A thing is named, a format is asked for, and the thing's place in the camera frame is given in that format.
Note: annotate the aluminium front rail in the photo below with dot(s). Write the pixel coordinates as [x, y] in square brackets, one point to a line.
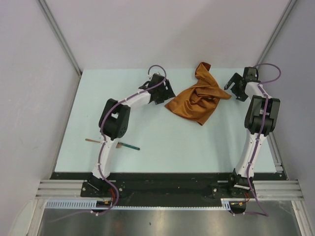
[274, 190]

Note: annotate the left aluminium corner post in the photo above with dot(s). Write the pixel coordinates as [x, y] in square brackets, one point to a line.
[52, 22]

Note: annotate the white slotted cable duct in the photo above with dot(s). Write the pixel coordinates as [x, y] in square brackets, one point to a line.
[71, 203]

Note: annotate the right aluminium corner post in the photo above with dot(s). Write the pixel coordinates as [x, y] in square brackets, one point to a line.
[275, 33]

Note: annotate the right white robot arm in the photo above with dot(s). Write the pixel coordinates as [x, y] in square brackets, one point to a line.
[260, 121]

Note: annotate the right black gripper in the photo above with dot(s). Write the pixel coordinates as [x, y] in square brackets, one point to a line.
[236, 78]

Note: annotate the orange cloth napkin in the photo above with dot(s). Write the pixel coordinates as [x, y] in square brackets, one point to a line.
[198, 102]

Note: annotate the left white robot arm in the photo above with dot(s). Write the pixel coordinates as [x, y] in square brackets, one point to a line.
[114, 122]

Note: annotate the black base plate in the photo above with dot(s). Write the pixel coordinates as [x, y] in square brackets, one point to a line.
[167, 190]

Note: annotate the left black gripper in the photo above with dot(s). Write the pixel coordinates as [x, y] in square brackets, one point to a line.
[168, 93]

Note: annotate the aluminium corner post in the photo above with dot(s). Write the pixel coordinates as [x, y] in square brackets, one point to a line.
[275, 33]
[52, 22]

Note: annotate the right aluminium side rail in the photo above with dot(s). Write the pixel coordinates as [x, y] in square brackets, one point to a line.
[275, 152]

